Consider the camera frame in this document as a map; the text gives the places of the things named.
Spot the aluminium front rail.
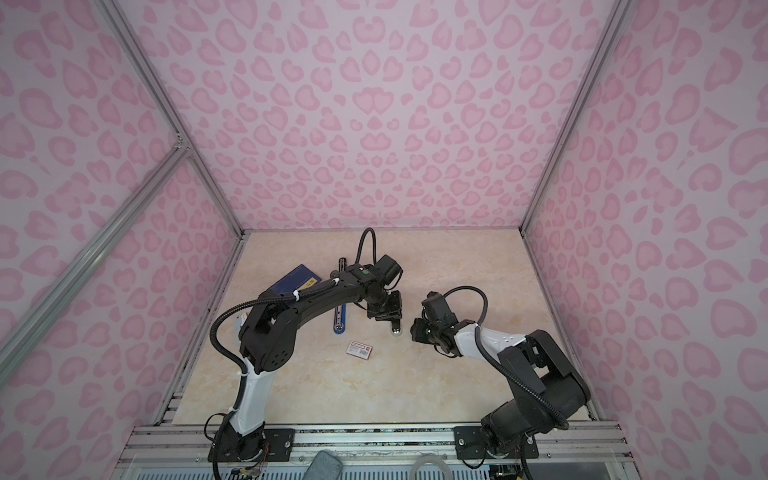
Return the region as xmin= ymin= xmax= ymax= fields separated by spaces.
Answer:
xmin=112 ymin=421 xmax=639 ymax=479

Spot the aluminium corner frame post left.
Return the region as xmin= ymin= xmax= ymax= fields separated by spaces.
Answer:
xmin=94 ymin=0 xmax=245 ymax=239

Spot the dark blue booklet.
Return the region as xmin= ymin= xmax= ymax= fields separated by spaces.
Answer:
xmin=266 ymin=264 xmax=322 ymax=295

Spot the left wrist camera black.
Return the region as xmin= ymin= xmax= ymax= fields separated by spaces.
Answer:
xmin=373 ymin=254 xmax=403 ymax=287

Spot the grey cloth pad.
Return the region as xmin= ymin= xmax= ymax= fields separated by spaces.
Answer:
xmin=302 ymin=451 xmax=344 ymax=480

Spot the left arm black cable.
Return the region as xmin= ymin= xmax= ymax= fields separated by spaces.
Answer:
xmin=208 ymin=226 xmax=379 ymax=421

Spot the red white staple box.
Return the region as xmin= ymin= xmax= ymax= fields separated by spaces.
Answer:
xmin=346 ymin=341 xmax=373 ymax=360

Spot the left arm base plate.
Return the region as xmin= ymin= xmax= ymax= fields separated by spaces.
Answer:
xmin=207 ymin=424 xmax=295 ymax=463

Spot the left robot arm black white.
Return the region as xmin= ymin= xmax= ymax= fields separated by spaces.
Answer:
xmin=229 ymin=265 xmax=402 ymax=436

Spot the aluminium corner frame post right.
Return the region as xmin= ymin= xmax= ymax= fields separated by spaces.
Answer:
xmin=519 ymin=0 xmax=637 ymax=238

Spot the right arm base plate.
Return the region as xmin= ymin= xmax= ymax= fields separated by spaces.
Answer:
xmin=452 ymin=426 xmax=539 ymax=461

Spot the white tube loop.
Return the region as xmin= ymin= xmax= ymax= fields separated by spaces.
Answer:
xmin=407 ymin=454 xmax=454 ymax=480

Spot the aluminium corner frame post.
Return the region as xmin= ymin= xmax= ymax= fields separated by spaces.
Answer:
xmin=94 ymin=0 xmax=245 ymax=239
xmin=519 ymin=0 xmax=637 ymax=238

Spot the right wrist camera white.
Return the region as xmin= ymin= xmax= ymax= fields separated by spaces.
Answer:
xmin=422 ymin=291 xmax=447 ymax=311

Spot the aluminium diagonal frame bar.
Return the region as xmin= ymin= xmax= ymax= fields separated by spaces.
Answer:
xmin=1 ymin=141 xmax=188 ymax=385

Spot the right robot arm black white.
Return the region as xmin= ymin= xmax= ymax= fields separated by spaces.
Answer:
xmin=410 ymin=307 xmax=591 ymax=460

